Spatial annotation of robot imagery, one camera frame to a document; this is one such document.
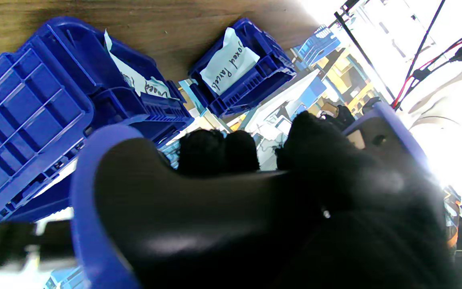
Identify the crumpled handwritten paper label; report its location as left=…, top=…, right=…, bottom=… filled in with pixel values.
left=103, top=29, right=171, bottom=100

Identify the black and blue barcode scanner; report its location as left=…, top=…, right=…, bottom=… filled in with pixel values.
left=71, top=100, right=432, bottom=289

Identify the handwritten boxed parcels paper label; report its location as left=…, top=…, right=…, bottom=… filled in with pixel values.
left=200, top=27, right=260, bottom=96

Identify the blue bin boxed parcels label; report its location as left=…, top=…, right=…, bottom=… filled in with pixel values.
left=188, top=17, right=297, bottom=119

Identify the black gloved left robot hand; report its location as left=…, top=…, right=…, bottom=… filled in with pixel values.
left=319, top=104, right=356, bottom=130

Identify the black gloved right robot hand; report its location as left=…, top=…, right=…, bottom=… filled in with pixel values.
left=177, top=111, right=456, bottom=289

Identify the blue ribbed plastic bin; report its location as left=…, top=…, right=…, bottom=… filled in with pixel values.
left=0, top=16, right=195, bottom=223

